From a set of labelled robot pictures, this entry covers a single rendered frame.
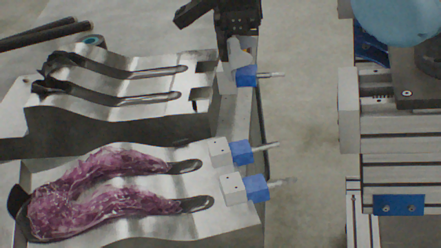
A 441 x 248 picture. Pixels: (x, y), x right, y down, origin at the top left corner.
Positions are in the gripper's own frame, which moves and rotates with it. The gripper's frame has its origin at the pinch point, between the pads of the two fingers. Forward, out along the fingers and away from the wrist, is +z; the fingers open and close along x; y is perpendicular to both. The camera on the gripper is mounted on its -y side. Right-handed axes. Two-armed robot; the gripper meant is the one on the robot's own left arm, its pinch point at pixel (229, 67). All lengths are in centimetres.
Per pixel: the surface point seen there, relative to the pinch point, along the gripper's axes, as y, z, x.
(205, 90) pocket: -6.7, 7.0, 3.2
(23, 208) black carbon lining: -33.4, 8.1, -31.6
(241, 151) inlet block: 3.5, 8.2, -16.4
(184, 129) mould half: -9.8, 9.8, -6.6
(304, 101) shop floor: 1, 95, 129
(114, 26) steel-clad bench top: -45, 15, 52
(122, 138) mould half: -22.9, 11.0, -7.6
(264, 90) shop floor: -18, 95, 140
